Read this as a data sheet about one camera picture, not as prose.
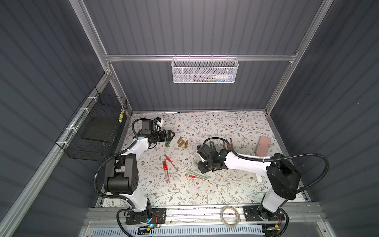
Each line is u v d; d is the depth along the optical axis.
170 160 0.94
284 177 0.46
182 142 1.02
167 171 0.89
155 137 0.79
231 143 1.02
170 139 0.84
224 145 1.00
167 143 1.02
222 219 0.71
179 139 1.03
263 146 0.97
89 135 0.68
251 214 0.73
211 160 0.67
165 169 0.89
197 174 0.87
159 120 0.85
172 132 0.89
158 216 0.72
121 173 0.48
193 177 0.87
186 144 1.02
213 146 0.99
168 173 0.88
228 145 0.99
